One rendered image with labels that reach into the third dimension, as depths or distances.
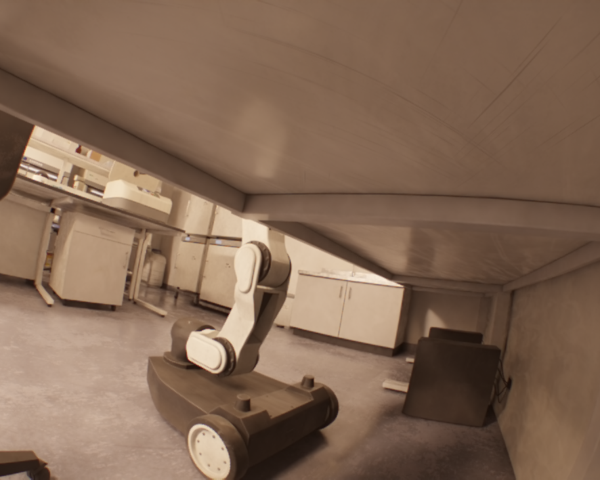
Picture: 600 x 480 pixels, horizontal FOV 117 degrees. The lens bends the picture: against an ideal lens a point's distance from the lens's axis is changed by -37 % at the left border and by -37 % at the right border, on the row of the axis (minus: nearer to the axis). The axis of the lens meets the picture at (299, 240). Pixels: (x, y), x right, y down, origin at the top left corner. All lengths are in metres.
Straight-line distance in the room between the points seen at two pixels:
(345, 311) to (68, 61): 3.00
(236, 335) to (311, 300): 2.31
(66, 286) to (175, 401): 1.82
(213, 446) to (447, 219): 0.73
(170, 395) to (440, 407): 1.18
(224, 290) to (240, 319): 2.89
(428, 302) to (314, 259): 1.59
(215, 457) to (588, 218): 0.91
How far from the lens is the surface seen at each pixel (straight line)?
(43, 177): 2.62
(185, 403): 0.95
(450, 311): 3.49
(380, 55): 0.22
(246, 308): 0.94
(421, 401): 1.54
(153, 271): 5.73
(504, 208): 0.45
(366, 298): 3.01
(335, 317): 3.12
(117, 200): 2.78
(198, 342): 1.07
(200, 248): 4.39
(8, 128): 0.77
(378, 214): 0.45
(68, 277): 2.63
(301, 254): 4.06
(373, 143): 0.32
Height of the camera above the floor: 0.58
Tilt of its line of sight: 9 degrees up
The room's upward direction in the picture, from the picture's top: 10 degrees clockwise
